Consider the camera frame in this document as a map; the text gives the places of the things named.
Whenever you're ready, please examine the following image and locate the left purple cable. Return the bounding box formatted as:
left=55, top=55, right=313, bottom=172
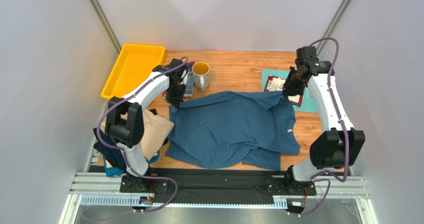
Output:
left=95, top=56, right=190, bottom=214

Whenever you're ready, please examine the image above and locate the blue t-shirt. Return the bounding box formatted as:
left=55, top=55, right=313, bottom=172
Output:
left=166, top=91, right=301, bottom=171

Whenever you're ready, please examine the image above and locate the white mug yellow inside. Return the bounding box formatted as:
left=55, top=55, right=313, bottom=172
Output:
left=192, top=62, right=210, bottom=92

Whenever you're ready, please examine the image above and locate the yellow plastic bin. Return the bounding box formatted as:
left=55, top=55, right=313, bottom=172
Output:
left=101, top=43, right=165, bottom=100

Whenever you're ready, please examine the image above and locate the aluminium frame rail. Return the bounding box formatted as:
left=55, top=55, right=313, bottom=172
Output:
left=60, top=168, right=378, bottom=224

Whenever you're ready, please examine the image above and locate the black mounting base plate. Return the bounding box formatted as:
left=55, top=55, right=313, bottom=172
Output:
left=119, top=168, right=317, bottom=205

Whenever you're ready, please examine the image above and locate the teal cutting board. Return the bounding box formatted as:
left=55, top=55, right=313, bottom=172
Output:
left=262, top=69, right=318, bottom=113

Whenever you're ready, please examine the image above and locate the red paperback book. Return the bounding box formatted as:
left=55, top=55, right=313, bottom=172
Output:
left=263, top=75, right=303, bottom=107

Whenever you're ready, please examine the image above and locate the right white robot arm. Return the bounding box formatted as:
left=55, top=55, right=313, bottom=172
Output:
left=282, top=46, right=365, bottom=182

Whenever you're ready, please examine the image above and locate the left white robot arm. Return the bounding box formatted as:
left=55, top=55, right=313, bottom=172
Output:
left=101, top=56, right=189, bottom=179

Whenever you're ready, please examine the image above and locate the blue paperback book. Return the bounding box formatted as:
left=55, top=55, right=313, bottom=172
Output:
left=161, top=61, right=196, bottom=99

